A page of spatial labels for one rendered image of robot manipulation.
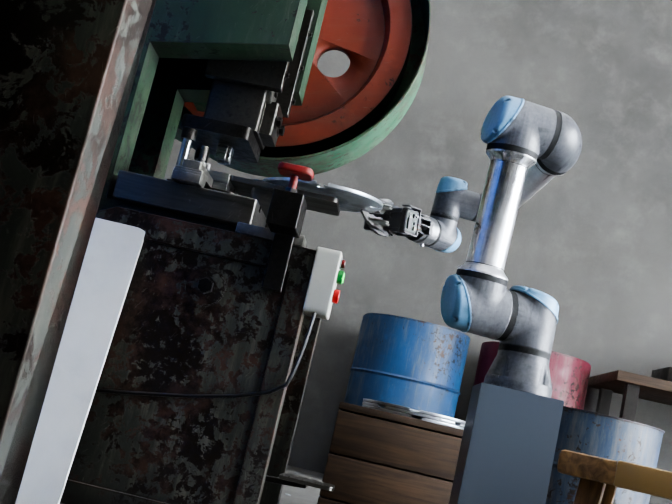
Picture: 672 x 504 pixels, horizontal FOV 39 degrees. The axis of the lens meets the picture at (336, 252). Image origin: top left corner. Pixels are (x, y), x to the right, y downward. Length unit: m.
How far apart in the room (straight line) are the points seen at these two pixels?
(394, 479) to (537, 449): 0.48
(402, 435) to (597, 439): 0.58
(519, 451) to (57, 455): 0.94
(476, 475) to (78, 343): 0.86
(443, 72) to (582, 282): 1.50
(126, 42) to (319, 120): 1.97
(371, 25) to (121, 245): 1.11
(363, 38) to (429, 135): 3.03
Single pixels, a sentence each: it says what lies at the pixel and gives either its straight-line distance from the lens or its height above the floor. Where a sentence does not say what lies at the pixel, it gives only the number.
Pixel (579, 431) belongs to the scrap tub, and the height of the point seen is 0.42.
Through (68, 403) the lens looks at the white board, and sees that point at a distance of 1.86.
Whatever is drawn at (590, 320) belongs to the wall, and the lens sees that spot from 5.59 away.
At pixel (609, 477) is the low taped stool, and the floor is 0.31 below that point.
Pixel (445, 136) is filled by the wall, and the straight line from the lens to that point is 5.70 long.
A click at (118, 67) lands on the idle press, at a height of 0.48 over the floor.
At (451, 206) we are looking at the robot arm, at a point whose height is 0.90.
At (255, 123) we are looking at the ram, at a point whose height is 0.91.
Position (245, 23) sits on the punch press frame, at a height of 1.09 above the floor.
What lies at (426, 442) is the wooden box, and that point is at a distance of 2.42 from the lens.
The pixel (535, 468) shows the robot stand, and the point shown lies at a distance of 2.08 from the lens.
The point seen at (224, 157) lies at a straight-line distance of 2.21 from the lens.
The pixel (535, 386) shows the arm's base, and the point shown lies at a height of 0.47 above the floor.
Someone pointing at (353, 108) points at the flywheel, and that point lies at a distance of 2.59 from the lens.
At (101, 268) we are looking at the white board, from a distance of 1.93.
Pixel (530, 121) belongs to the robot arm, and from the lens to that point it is 2.14.
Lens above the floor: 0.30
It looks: 10 degrees up
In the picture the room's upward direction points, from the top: 13 degrees clockwise
